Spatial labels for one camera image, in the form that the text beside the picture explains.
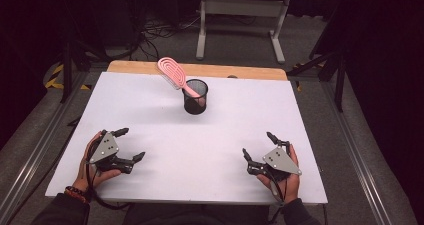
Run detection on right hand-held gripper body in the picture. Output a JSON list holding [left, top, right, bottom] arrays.
[[246, 143, 303, 183]]

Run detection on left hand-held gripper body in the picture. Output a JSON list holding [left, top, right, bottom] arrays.
[[87, 129, 137, 175]]

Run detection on black mesh pen holder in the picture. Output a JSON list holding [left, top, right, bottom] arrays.
[[181, 78, 210, 116]]

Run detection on pink hairbrush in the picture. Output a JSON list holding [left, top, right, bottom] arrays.
[[156, 56, 206, 107]]

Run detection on person's right hand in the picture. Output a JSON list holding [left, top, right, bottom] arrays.
[[256, 144, 303, 205]]

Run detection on person's left hand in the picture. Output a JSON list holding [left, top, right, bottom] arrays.
[[72, 131, 123, 194]]

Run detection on white board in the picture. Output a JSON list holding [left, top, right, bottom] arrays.
[[44, 71, 329, 206]]

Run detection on person's dark trousers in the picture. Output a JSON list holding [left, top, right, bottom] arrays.
[[122, 203, 272, 225]]

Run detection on wooden table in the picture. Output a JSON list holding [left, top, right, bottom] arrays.
[[106, 60, 289, 82]]

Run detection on black tripod stand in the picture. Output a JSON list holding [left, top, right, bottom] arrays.
[[286, 48, 348, 113], [59, 40, 113, 105]]

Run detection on dark curtain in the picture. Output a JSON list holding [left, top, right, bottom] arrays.
[[309, 0, 424, 216]]

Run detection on right hand-held gripper cable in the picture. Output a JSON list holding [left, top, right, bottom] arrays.
[[267, 178, 290, 225]]

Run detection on hand-held gripper cable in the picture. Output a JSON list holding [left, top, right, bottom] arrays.
[[267, 178, 290, 225], [85, 158, 132, 210]]

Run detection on black bead bracelet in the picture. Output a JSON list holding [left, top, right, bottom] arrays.
[[65, 185, 88, 197]]

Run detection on left hand-held gripper cable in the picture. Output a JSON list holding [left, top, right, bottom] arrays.
[[85, 158, 132, 210]]

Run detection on red bead bracelet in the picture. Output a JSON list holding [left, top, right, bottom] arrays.
[[63, 189, 89, 205]]

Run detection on aluminium floor rail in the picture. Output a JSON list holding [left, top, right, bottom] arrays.
[[320, 80, 392, 225], [0, 70, 92, 225]]

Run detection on tangle of black floor cables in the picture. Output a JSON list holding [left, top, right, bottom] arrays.
[[131, 13, 203, 63]]

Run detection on grey metal desk frame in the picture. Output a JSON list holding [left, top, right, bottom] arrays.
[[195, 0, 292, 65]]

